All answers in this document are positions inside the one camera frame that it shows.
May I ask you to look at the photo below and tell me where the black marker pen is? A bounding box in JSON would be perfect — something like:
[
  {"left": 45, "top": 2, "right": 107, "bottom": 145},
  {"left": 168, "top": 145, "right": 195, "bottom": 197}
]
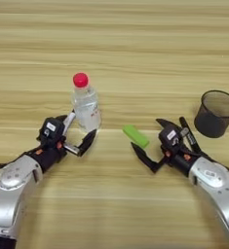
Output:
[{"left": 178, "top": 116, "right": 204, "bottom": 154}]

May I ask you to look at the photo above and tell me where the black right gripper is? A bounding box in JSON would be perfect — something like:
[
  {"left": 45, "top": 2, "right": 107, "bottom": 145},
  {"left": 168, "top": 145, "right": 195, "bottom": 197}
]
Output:
[{"left": 131, "top": 118, "right": 202, "bottom": 178}]

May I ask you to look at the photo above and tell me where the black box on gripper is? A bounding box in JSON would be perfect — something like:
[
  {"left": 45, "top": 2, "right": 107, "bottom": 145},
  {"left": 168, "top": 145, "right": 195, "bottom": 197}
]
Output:
[
  {"left": 158, "top": 124, "right": 182, "bottom": 153},
  {"left": 37, "top": 117, "right": 67, "bottom": 149}
]

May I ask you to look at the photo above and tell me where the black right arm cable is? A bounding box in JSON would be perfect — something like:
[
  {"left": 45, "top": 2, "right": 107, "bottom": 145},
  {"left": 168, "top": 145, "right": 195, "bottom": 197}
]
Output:
[{"left": 197, "top": 150, "right": 229, "bottom": 173}]

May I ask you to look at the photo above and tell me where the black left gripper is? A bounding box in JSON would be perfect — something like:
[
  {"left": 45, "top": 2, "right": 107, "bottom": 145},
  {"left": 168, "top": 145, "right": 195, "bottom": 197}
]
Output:
[{"left": 24, "top": 113, "right": 97, "bottom": 174}]

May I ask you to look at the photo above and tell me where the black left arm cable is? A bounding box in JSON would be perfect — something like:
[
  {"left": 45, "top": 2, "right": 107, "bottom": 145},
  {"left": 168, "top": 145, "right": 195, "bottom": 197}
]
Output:
[{"left": 0, "top": 151, "right": 32, "bottom": 171}]

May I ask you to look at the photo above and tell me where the white marker pen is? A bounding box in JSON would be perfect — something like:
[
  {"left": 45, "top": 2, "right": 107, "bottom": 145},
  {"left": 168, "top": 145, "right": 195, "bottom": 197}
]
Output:
[{"left": 61, "top": 111, "right": 77, "bottom": 137}]

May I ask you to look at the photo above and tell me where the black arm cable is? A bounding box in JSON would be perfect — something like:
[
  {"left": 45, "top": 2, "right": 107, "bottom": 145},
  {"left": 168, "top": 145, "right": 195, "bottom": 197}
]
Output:
[
  {"left": 197, "top": 150, "right": 229, "bottom": 173},
  {"left": 0, "top": 151, "right": 32, "bottom": 171}
]

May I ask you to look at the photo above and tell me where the green rectangular block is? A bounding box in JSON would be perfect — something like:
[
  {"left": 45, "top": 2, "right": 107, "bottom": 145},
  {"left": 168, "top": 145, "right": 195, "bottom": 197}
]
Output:
[{"left": 122, "top": 124, "right": 150, "bottom": 149}]

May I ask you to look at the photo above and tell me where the black mesh pen cup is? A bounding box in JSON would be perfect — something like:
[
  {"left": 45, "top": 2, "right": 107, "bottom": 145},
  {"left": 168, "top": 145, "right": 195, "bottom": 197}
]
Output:
[{"left": 193, "top": 89, "right": 229, "bottom": 139}]

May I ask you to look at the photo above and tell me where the clear bottle with red cap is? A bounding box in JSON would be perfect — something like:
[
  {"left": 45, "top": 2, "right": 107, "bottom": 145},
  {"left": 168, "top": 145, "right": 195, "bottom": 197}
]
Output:
[{"left": 70, "top": 72, "right": 103, "bottom": 133}]

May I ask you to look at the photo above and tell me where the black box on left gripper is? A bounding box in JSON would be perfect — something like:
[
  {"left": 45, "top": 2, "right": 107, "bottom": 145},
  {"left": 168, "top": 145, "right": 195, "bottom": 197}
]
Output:
[{"left": 37, "top": 117, "right": 67, "bottom": 149}]

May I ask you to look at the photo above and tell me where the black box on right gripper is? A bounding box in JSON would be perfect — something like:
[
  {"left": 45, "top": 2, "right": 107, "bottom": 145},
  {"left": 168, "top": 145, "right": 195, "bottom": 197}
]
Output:
[{"left": 158, "top": 124, "right": 182, "bottom": 153}]

